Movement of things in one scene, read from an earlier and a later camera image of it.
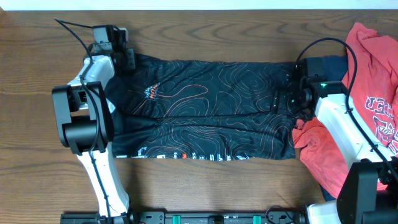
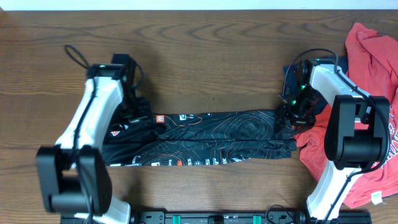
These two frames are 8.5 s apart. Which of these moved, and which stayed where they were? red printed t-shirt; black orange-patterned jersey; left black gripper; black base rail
Moved: black orange-patterned jersey; left black gripper
Stayed: red printed t-shirt; black base rail
